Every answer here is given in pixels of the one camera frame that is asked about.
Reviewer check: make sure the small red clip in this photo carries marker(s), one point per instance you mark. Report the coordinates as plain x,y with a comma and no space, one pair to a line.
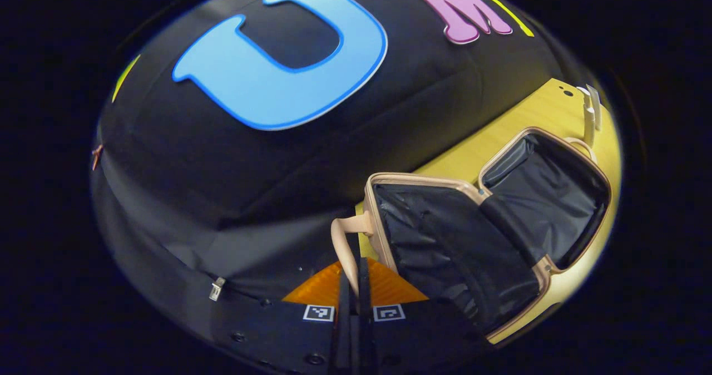
97,156

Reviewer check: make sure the white squeeze tube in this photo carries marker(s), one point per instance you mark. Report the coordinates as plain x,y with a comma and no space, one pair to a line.
596,99

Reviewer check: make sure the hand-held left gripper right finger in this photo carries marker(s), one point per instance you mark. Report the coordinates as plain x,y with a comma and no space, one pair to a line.
365,330

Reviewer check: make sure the small metal clip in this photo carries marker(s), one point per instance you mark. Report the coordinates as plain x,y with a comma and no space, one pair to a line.
217,289

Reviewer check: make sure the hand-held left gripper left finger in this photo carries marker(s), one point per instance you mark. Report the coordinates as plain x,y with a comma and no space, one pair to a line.
344,330

